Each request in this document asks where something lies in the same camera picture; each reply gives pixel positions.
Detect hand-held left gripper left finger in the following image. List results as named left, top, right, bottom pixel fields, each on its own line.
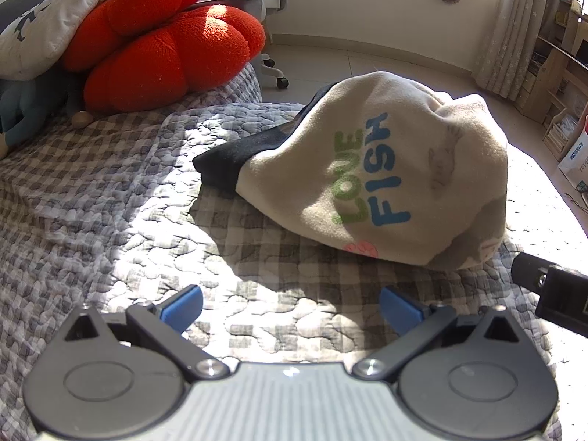
left=63, top=285, right=230, bottom=382

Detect white cardboard box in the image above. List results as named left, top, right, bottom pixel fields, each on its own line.
left=558, top=117, right=588, bottom=194

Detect cream shirt with black sleeves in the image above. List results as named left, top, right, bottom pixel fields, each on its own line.
left=193, top=71, right=508, bottom=269

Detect blue plush toy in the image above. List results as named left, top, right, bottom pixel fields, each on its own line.
left=0, top=67, right=93, bottom=148

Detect white office chair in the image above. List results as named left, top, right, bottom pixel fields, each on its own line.
left=216, top=0, right=292, bottom=90

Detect orange flower cushion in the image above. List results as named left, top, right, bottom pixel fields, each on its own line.
left=62, top=0, right=267, bottom=113

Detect wooden shelf unit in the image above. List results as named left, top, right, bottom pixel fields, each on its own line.
left=519, top=0, right=588, bottom=161

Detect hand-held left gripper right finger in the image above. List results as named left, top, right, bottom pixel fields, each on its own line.
left=351, top=285, right=524, bottom=382

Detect beige curtain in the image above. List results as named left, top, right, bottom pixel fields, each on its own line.
left=473, top=0, right=559, bottom=99

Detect grey checkered quilt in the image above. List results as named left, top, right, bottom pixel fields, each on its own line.
left=0, top=62, right=588, bottom=441

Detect white printed pillow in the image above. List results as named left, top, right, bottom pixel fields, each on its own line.
left=0, top=0, right=157, bottom=81

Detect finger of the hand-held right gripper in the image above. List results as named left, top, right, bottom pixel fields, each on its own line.
left=511, top=252, right=549, bottom=294

